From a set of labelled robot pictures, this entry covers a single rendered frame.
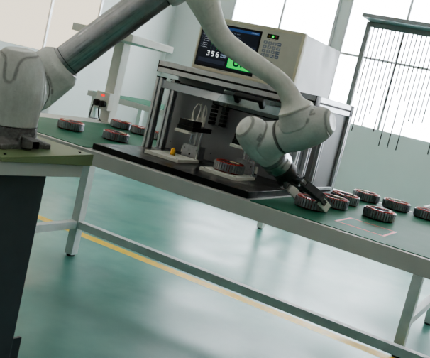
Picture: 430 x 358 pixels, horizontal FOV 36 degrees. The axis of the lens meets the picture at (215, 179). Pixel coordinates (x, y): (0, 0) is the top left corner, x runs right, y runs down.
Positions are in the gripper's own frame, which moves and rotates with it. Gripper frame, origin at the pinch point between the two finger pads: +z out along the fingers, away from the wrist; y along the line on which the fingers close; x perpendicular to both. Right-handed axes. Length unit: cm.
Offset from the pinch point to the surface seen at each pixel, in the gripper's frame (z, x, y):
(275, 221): -16.2, -15.9, 8.2
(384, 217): 21.8, 11.9, 11.2
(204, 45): -31, 32, -64
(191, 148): -11, -1, -59
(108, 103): -2, 9, -156
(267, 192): -8.7, -5.7, -10.8
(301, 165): 7.9, 14.3, -22.5
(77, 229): 35, -51, -163
